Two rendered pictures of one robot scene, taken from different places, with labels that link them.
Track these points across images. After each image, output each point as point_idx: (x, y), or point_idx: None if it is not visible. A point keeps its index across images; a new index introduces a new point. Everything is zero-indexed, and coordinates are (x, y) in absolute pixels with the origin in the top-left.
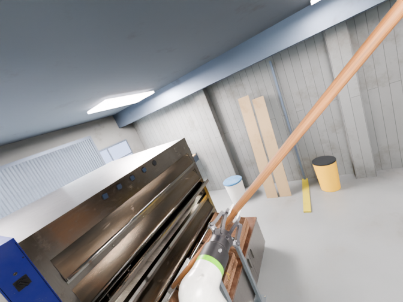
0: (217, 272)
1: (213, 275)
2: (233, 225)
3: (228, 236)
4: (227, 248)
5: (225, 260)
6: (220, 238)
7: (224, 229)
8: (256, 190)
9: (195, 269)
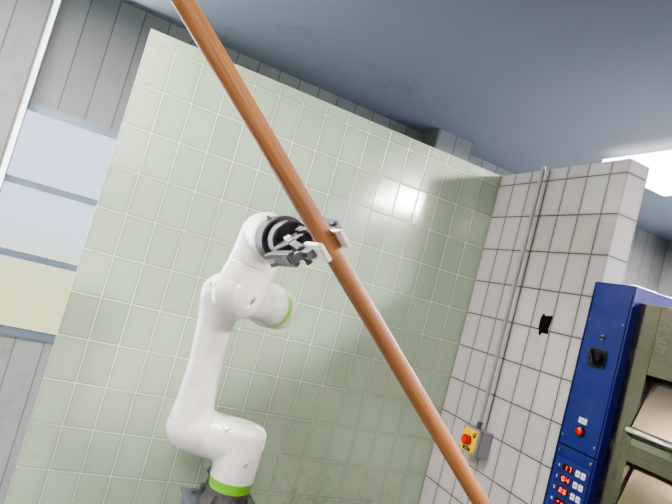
0: (254, 226)
1: (254, 221)
2: (298, 242)
3: (285, 236)
4: (269, 234)
5: (258, 233)
6: (285, 220)
7: (301, 234)
8: (262, 154)
9: (276, 215)
